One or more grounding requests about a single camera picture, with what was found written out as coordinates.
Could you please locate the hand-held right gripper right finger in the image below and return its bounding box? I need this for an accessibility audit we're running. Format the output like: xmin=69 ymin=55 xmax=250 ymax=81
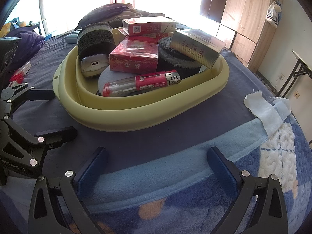
xmin=207 ymin=147 xmax=286 ymax=234

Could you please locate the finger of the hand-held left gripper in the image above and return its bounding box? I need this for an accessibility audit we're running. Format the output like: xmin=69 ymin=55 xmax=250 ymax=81
xmin=0 ymin=82 xmax=55 ymax=120
xmin=0 ymin=119 xmax=78 ymax=178

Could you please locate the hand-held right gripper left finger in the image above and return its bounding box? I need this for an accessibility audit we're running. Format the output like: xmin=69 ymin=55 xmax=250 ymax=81
xmin=28 ymin=147 xmax=108 ymax=234

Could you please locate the silver rounded case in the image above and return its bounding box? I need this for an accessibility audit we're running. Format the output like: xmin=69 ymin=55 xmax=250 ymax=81
xmin=81 ymin=53 xmax=110 ymax=78

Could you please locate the pale yellow plastic basin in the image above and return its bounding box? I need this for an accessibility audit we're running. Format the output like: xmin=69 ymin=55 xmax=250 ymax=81
xmin=52 ymin=21 xmax=231 ymax=132

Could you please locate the blue grey soft pouch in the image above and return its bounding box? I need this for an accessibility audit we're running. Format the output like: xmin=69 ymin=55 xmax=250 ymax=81
xmin=97 ymin=66 xmax=139 ymax=95

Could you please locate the black foam cylinder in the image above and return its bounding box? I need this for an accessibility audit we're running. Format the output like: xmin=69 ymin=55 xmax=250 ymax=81
xmin=77 ymin=22 xmax=115 ymax=60
xmin=156 ymin=36 xmax=204 ymax=78

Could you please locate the red clear lighter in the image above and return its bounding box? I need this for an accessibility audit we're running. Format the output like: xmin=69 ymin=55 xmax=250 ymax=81
xmin=102 ymin=69 xmax=181 ymax=97

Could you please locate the red box with gold print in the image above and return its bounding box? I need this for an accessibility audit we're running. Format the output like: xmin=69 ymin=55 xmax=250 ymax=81
xmin=109 ymin=40 xmax=159 ymax=74

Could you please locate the pink red box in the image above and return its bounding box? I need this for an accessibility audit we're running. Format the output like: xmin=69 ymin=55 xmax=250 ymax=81
xmin=118 ymin=28 xmax=159 ymax=42

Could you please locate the red box with white side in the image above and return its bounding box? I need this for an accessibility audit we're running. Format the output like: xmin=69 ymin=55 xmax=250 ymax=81
xmin=122 ymin=17 xmax=176 ymax=36

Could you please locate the silver gold box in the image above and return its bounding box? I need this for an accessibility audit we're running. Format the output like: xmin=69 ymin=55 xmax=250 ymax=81
xmin=169 ymin=28 xmax=227 ymax=69

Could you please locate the purple garment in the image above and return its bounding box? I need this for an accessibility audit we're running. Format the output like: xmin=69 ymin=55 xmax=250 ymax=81
xmin=0 ymin=30 xmax=45 ymax=62

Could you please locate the red white flat box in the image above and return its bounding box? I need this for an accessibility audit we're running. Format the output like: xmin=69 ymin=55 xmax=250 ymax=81
xmin=9 ymin=62 xmax=32 ymax=83

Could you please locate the blue white plush blanket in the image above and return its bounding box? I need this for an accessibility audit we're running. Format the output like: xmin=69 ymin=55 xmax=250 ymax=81
xmin=0 ymin=97 xmax=312 ymax=234

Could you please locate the dark blue bed sheet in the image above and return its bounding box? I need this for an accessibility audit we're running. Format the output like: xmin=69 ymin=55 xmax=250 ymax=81
xmin=10 ymin=22 xmax=278 ymax=183

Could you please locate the light blue small box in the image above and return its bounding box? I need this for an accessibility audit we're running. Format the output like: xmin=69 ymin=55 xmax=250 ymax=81
xmin=66 ymin=30 xmax=81 ymax=44

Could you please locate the white cloth piece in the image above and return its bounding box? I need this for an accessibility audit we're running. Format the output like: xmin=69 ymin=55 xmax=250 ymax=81
xmin=244 ymin=91 xmax=292 ymax=137

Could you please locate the dark clothes pile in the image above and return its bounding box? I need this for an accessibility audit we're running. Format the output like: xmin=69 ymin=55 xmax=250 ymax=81
xmin=77 ymin=3 xmax=147 ymax=28

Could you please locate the black leg folding table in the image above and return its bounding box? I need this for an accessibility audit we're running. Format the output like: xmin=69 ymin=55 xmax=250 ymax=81
xmin=278 ymin=49 xmax=312 ymax=98

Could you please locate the wooden wardrobe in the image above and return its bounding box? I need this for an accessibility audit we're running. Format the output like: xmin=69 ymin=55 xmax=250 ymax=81
xmin=200 ymin=0 xmax=284 ymax=72

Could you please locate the white blue hanging bag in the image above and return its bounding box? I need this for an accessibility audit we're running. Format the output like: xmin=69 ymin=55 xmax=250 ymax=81
xmin=266 ymin=1 xmax=282 ymax=28

